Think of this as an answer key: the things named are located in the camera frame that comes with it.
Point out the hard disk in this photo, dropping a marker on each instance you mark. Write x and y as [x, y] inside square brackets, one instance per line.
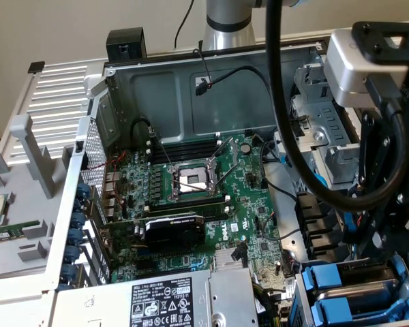
[361, 287]

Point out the grey metal disk bay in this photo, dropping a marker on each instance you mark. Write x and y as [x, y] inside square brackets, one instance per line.
[304, 306]

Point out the grey plastic latch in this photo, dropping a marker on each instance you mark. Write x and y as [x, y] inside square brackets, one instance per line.
[341, 160]

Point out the silver metal drive cage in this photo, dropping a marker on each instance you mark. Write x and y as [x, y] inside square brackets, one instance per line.
[313, 116]

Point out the round coin battery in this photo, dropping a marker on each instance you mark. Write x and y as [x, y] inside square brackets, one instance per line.
[246, 147]

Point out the green motherboard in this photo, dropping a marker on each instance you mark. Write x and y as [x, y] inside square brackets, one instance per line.
[238, 177]

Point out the open metal socket cover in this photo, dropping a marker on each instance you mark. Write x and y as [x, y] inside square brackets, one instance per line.
[213, 170]

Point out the black RAM slot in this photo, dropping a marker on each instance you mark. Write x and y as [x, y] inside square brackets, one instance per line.
[216, 213]
[187, 202]
[187, 146]
[187, 154]

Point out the silver finned heatsink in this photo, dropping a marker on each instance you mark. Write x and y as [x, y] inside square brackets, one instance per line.
[223, 259]

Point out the CPU socket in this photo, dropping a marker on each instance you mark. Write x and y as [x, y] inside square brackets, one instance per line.
[191, 178]

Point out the thin metal locking lever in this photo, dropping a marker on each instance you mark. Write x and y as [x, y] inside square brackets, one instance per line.
[162, 150]

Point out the black graphics card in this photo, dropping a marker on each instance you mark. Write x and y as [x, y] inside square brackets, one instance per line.
[174, 233]

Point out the open grey PC case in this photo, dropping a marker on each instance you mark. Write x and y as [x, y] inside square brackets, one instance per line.
[156, 102]

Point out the silver rear port block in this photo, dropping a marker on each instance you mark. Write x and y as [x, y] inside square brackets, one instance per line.
[109, 201]

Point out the black box behind case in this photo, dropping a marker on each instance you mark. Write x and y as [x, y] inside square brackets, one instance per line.
[126, 44]

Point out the blue expansion slot clip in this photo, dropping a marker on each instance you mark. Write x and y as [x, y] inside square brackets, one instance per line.
[80, 206]
[72, 254]
[75, 237]
[77, 220]
[84, 189]
[69, 273]

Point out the silver power supply unit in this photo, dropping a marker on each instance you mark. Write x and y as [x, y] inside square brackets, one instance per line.
[105, 306]

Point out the grey plastic parts rack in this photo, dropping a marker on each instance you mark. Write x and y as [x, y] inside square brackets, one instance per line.
[30, 204]

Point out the small black table clip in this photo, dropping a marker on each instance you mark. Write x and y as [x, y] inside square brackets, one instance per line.
[36, 67]

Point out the green RAM stick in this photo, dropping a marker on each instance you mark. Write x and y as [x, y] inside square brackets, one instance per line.
[7, 232]

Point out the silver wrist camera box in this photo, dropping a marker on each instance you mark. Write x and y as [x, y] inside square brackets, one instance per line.
[347, 78]

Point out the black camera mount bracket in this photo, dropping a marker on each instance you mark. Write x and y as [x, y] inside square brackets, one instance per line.
[364, 37]

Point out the empty blue disk bracket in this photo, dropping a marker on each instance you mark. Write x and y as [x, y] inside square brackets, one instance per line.
[329, 308]

